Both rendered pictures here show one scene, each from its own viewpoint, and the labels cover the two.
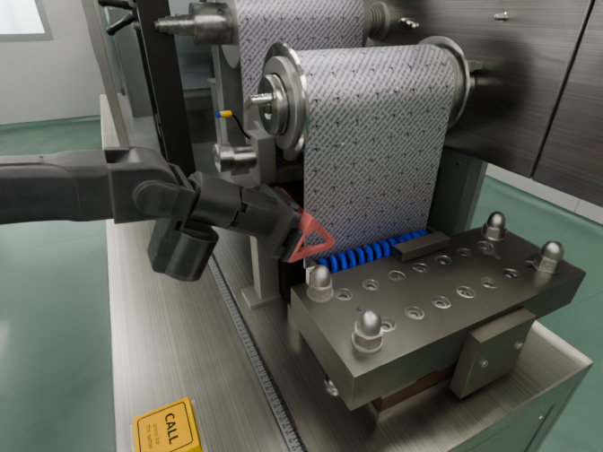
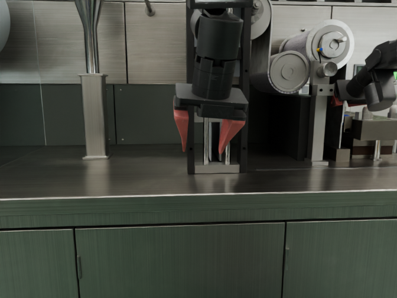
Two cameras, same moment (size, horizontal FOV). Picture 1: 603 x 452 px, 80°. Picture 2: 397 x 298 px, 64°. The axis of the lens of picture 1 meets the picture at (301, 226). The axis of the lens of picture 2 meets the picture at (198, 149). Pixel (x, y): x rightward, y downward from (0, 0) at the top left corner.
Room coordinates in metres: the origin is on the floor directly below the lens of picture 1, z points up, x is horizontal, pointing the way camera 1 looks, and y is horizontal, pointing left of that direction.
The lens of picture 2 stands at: (0.49, 1.09, 1.13)
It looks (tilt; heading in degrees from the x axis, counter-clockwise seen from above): 11 degrees down; 292
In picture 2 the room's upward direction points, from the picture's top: straight up
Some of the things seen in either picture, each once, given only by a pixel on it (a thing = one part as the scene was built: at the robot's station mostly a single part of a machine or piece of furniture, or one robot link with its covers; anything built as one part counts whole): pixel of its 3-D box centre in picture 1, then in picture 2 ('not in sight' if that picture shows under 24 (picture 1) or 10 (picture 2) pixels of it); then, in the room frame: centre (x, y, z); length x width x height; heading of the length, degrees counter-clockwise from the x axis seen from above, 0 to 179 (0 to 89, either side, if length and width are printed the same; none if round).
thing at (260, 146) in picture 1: (255, 227); (319, 113); (0.50, 0.08, 1.05); 0.06 x 0.05 x 0.31; 116
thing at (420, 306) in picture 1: (438, 295); (351, 123); (0.40, -0.20, 1.00); 0.40 x 0.16 x 0.06; 116
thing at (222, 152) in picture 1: (223, 157); (329, 69); (0.49, 0.11, 1.18); 0.04 x 0.02 x 0.04; 26
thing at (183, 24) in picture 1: (174, 24); (254, 6); (0.68, 0.21, 1.33); 0.06 x 0.03 x 0.03; 116
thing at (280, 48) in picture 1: (283, 104); (329, 45); (0.49, 0.02, 1.25); 0.15 x 0.01 x 0.15; 26
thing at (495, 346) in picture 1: (493, 354); not in sight; (0.32, -0.25, 0.96); 0.10 x 0.03 x 0.11; 116
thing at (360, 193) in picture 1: (374, 198); (326, 91); (0.49, -0.11, 1.11); 0.23 x 0.01 x 0.18; 116
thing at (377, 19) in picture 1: (364, 21); not in sight; (0.84, -0.13, 1.33); 0.07 x 0.07 x 0.07; 26
